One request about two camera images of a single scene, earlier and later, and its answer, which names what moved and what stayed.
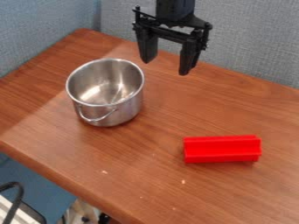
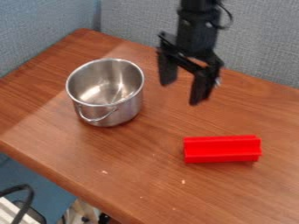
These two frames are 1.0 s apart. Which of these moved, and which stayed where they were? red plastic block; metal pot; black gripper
Moved: black gripper
Stayed: red plastic block; metal pot
